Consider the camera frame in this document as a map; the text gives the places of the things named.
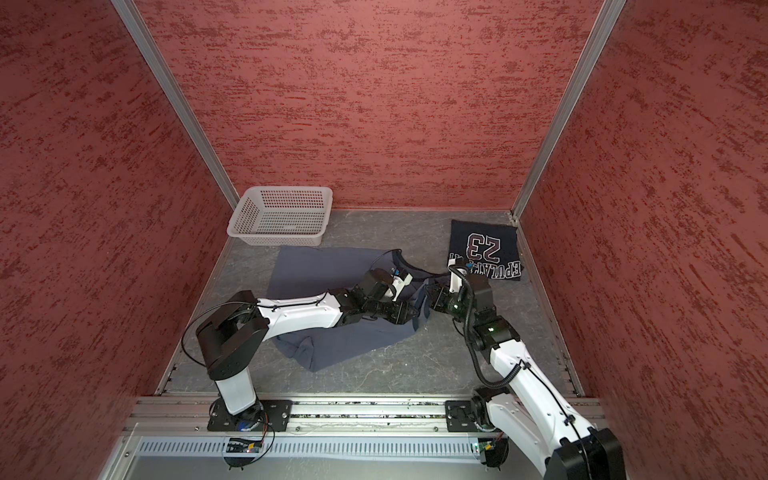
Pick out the navy tank top red trim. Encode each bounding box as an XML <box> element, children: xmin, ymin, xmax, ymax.
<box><xmin>448</xmin><ymin>220</ymin><xmax>524</xmax><ymax>281</ymax></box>

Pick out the left circuit board with wires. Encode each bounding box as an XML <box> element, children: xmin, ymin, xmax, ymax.
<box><xmin>223</xmin><ymin>438</ymin><xmax>268</xmax><ymax>469</ymax></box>

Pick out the white plastic laundry basket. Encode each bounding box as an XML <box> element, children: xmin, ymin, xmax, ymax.
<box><xmin>227</xmin><ymin>186</ymin><xmax>333</xmax><ymax>247</ymax></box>

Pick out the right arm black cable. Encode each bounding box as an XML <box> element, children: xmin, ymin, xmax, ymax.
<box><xmin>446</xmin><ymin>263</ymin><xmax>523</xmax><ymax>390</ymax></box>

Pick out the aluminium front rail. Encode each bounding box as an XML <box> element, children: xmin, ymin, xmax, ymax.
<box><xmin>122</xmin><ymin>394</ymin><xmax>475</xmax><ymax>437</ymax></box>

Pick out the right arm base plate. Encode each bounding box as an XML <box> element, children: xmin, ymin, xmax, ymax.
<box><xmin>445</xmin><ymin>395</ymin><xmax>532</xmax><ymax>437</ymax></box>

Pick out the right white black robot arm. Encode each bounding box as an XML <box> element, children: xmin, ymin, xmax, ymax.
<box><xmin>425</xmin><ymin>285</ymin><xmax>627</xmax><ymax>479</ymax></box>

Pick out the grey-blue tank top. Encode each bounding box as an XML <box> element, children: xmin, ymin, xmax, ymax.
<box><xmin>267</xmin><ymin>246</ymin><xmax>440</xmax><ymax>372</ymax></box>

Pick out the left corner aluminium profile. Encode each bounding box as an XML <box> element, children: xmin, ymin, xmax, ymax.
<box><xmin>110</xmin><ymin>0</ymin><xmax>240</xmax><ymax>210</ymax></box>

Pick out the circuit board with wires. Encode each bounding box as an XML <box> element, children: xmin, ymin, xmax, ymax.
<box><xmin>476</xmin><ymin>437</ymin><xmax>509</xmax><ymax>469</ymax></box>
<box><xmin>223</xmin><ymin>438</ymin><xmax>268</xmax><ymax>469</ymax></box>

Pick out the right corner aluminium profile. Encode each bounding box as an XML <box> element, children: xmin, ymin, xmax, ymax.
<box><xmin>511</xmin><ymin>0</ymin><xmax>626</xmax><ymax>228</ymax></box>

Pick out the white slotted cable duct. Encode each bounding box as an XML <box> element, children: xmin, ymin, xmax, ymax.
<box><xmin>136</xmin><ymin>436</ymin><xmax>480</xmax><ymax>462</ymax></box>

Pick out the right circuit board with wires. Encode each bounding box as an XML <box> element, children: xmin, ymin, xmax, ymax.
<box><xmin>476</xmin><ymin>437</ymin><xmax>509</xmax><ymax>469</ymax></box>

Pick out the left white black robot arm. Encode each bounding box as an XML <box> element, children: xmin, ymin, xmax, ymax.
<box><xmin>195</xmin><ymin>287</ymin><xmax>420</xmax><ymax>432</ymax></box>

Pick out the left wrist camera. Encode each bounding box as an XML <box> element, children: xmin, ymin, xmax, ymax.
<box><xmin>358</xmin><ymin>268</ymin><xmax>413</xmax><ymax>301</ymax></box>

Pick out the corner aluminium profile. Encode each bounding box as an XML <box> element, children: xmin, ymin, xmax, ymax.
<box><xmin>110</xmin><ymin>0</ymin><xmax>240</xmax><ymax>210</ymax></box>
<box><xmin>511</xmin><ymin>0</ymin><xmax>626</xmax><ymax>228</ymax></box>

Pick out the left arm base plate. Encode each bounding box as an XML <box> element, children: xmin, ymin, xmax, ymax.
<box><xmin>207</xmin><ymin>398</ymin><xmax>293</xmax><ymax>434</ymax></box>

